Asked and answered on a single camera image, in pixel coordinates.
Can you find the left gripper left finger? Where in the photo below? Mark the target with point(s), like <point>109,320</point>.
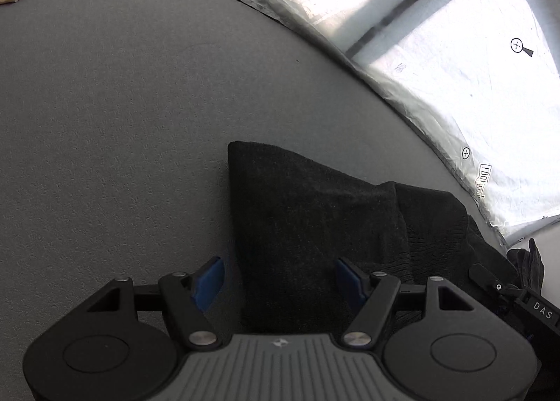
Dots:
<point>185,299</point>

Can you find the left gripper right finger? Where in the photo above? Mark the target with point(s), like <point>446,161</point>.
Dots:
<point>370,299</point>

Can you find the black knit sweater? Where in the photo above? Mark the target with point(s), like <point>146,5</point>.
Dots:
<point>292,219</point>

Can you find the folded black shorts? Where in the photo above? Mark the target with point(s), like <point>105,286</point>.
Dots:
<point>529,266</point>

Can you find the white printed curtain sheet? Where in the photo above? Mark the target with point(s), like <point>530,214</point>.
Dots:
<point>478,79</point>

